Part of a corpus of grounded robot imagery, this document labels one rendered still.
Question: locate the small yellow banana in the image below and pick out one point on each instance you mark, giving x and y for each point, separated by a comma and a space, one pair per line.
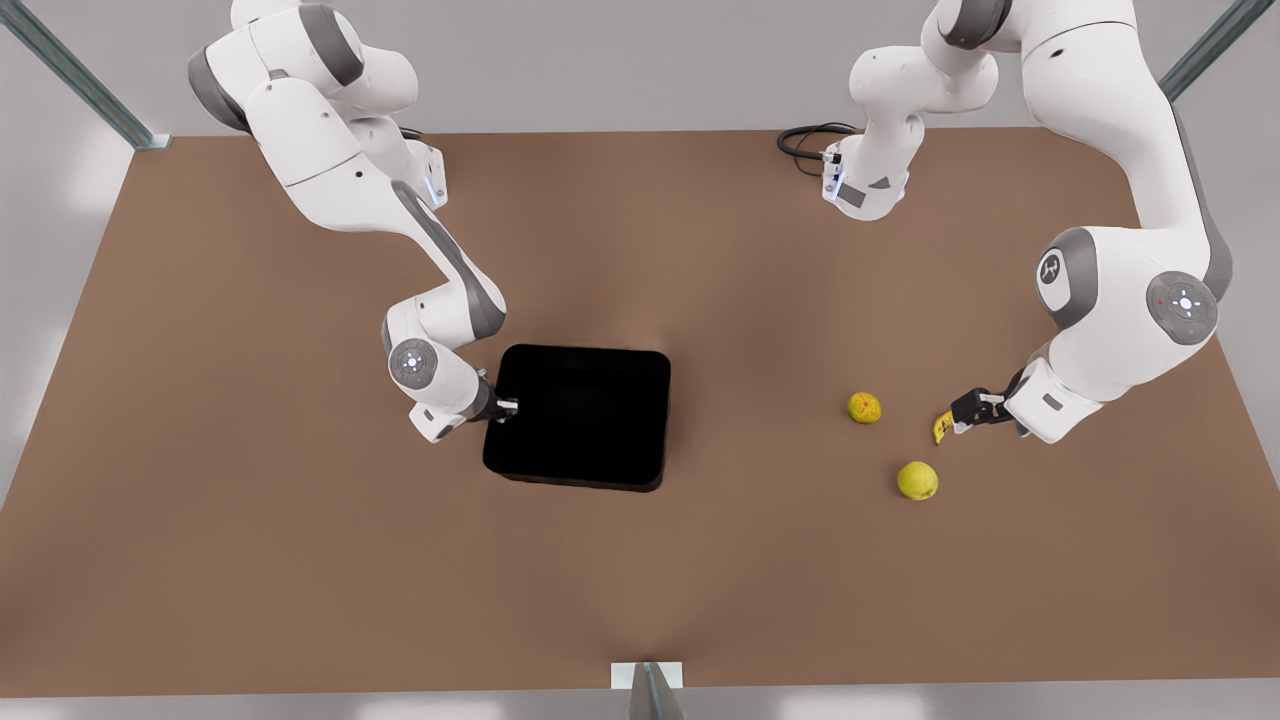
942, 427

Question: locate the black square tray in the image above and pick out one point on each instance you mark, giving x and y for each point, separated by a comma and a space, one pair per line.
580, 415

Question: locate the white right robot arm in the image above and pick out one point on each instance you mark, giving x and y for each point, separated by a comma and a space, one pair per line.
330, 170

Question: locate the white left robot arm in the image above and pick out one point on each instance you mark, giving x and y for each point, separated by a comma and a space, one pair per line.
1110, 160

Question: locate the yellow-green round fruit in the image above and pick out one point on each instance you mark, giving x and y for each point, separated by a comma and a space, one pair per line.
917, 480

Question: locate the orange-yellow round fruit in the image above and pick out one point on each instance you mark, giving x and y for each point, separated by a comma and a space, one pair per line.
864, 407

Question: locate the silver frame post with foot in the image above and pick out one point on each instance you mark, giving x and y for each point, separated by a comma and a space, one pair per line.
650, 690

